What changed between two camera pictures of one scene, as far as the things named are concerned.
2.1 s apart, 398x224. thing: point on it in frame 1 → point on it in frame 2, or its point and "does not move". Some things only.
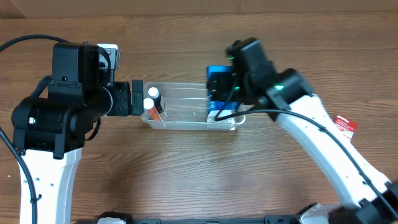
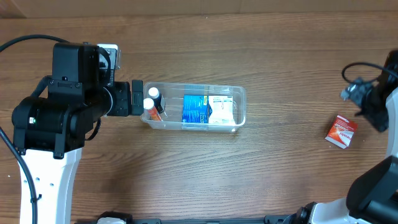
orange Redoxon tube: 153,113 does not move
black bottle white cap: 153,93 does not move
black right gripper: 220,88 → 356,91
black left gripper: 137,97 does not move
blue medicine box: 218,105 → 195,109
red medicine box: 346,127 does not move
